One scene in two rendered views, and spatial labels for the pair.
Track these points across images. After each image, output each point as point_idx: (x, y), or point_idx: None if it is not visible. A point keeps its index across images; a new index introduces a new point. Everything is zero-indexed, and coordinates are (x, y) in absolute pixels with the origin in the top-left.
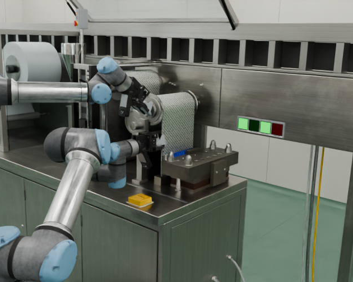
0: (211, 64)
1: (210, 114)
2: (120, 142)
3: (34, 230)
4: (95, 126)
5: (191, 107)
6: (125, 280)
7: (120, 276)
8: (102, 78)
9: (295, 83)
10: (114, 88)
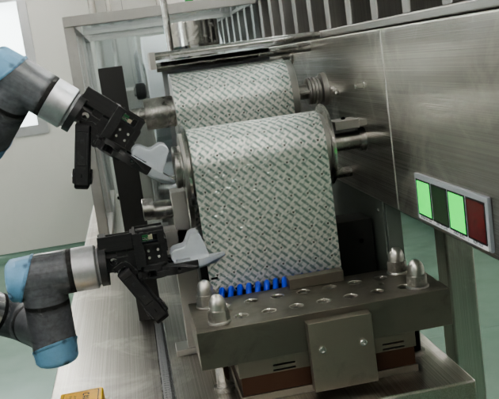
0: (370, 20)
1: (384, 170)
2: (42, 255)
3: None
4: (131, 208)
5: (313, 152)
6: None
7: None
8: None
9: (489, 47)
10: (154, 115)
